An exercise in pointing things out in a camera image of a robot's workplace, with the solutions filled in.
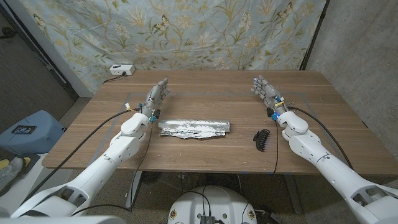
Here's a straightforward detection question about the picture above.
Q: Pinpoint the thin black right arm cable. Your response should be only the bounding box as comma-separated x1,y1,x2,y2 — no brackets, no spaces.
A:
272,120,280,175

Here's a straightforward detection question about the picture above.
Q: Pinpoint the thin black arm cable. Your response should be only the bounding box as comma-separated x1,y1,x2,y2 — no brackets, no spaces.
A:
70,123,155,217
272,120,280,175

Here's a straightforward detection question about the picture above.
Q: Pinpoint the floral printed backdrop cloth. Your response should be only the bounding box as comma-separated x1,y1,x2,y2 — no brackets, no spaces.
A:
18,0,327,94

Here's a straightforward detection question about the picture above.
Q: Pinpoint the grey sneaker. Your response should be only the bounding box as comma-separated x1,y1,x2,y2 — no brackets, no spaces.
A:
0,157,27,195

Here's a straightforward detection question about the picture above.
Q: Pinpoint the aluminum foil roll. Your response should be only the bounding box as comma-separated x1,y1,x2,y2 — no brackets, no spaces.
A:
157,119,231,139

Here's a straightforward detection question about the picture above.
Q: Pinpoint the black claw hair clip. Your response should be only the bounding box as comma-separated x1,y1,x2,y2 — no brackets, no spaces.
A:
252,129,271,152

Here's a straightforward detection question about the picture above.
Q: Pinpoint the white power outlet box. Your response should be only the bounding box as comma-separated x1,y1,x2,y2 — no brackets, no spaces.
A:
109,64,136,77

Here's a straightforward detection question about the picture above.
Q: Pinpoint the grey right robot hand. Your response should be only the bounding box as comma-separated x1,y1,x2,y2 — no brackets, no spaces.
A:
250,75,289,121

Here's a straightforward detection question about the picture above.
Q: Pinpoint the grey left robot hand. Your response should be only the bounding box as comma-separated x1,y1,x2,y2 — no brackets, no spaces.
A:
139,77,171,123

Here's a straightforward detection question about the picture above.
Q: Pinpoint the black backdrop pole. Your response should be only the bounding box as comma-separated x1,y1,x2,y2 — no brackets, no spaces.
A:
299,0,330,71

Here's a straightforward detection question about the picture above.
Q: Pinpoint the black label card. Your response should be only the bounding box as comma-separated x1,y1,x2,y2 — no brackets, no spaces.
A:
11,124,37,135

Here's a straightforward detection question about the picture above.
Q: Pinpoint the black outlet power cord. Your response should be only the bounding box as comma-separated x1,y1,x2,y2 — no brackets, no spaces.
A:
103,72,127,84

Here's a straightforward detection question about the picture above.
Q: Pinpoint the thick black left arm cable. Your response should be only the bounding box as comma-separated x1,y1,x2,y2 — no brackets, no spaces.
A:
23,107,142,203

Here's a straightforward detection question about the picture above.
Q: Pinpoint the grey metal table leg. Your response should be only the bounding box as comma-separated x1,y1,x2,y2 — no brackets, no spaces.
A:
282,174,304,215
125,170,143,208

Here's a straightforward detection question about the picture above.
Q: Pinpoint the blue plastic storage bin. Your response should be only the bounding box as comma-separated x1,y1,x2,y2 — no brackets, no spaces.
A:
0,110,66,156

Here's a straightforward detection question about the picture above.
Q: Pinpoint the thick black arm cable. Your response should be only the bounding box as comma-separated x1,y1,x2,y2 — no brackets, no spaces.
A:
287,106,355,171
23,107,142,203

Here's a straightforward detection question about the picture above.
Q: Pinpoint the white robot torso rim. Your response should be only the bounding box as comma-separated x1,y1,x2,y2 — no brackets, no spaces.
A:
0,215,127,224

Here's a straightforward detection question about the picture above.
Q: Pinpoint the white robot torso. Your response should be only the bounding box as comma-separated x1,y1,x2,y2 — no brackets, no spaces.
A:
167,185,258,224

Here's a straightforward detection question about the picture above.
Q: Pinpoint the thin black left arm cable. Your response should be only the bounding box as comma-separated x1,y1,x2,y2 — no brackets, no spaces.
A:
70,123,155,217

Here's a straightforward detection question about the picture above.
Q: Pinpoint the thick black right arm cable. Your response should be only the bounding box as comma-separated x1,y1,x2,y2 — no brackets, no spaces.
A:
287,106,355,171

